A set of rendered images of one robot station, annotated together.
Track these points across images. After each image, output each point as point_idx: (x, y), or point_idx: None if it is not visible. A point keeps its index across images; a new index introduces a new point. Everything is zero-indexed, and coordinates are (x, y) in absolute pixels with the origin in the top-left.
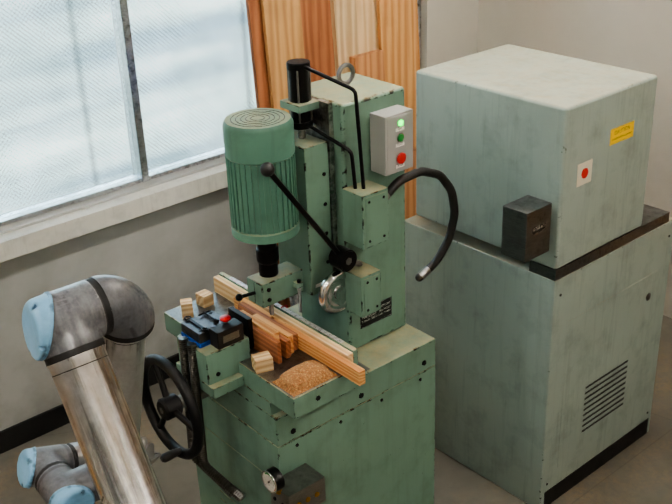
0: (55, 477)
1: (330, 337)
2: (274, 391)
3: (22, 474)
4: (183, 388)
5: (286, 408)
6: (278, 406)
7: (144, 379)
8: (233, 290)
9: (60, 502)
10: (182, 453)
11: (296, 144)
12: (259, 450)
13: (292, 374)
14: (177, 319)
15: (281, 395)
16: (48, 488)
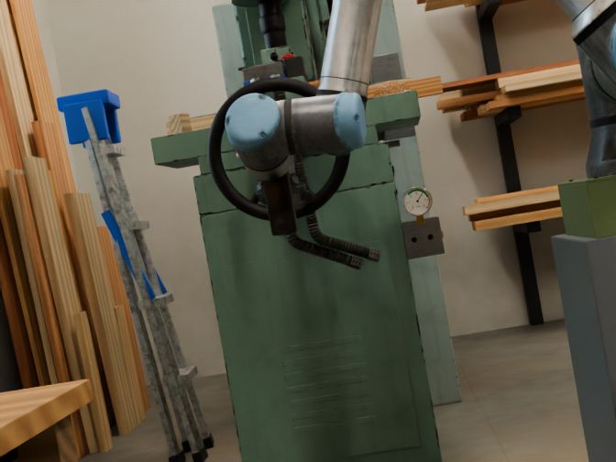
0: (315, 96)
1: (373, 83)
2: (382, 102)
3: (254, 122)
4: (315, 88)
5: (405, 111)
6: (390, 118)
7: (220, 143)
8: (206, 118)
9: (355, 101)
10: (314, 197)
11: None
12: (359, 214)
13: (390, 82)
14: (179, 133)
15: (395, 98)
16: (319, 104)
